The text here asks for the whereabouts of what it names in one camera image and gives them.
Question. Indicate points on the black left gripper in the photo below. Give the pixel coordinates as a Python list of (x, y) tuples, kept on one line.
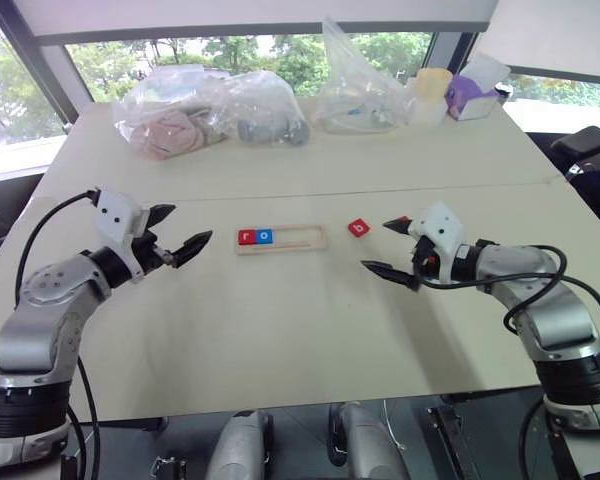
[(150, 255)]

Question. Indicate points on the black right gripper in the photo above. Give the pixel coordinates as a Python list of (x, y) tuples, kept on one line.
[(425, 262)]

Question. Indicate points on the red tile letter o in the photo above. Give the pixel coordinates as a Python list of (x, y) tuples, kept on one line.
[(404, 218)]

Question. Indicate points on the red letter tile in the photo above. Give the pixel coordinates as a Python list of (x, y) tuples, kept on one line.
[(246, 238), (359, 228)]

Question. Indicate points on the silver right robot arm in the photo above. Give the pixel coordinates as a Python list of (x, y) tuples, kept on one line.
[(520, 265)]

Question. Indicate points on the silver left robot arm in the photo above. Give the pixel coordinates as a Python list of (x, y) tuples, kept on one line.
[(45, 295)]

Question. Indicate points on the blue letter tile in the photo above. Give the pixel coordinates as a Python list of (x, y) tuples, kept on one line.
[(265, 237)]

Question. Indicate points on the wooden letter tile tray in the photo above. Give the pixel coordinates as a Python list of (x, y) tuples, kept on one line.
[(300, 249)]

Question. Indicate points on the clear bag with pink items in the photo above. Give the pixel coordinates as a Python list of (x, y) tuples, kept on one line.
[(165, 132)]

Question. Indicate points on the clear bag with grey items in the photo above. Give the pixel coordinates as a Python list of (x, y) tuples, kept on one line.
[(270, 125)]

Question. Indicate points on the tall clear plastic bag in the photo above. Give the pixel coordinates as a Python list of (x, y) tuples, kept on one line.
[(352, 100)]

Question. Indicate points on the white container with yellow lid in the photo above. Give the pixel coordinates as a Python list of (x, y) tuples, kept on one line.
[(432, 95)]

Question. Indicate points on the purple tissue box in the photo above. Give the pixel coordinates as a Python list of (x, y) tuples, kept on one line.
[(472, 102)]

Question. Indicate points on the grey rounded shell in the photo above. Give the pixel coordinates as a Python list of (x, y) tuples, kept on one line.
[(367, 445), (240, 445)]

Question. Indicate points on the white tissue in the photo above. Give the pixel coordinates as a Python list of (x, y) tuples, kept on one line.
[(490, 70)]

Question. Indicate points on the black office chair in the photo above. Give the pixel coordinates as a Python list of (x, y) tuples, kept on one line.
[(587, 142)]

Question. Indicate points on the white roller blind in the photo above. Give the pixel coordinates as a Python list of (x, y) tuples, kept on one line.
[(260, 17), (555, 35)]

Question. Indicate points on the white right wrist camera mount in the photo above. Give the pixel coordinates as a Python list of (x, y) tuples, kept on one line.
[(442, 225)]

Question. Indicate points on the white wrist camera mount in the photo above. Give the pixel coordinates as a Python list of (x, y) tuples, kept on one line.
[(442, 225), (115, 212)]

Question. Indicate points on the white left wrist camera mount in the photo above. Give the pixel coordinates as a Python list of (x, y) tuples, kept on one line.
[(115, 212)]

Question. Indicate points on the black metal bracket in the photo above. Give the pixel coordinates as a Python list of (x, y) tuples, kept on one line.
[(452, 440)]

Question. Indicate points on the dark window frame post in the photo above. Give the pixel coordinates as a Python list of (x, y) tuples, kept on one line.
[(40, 60)]

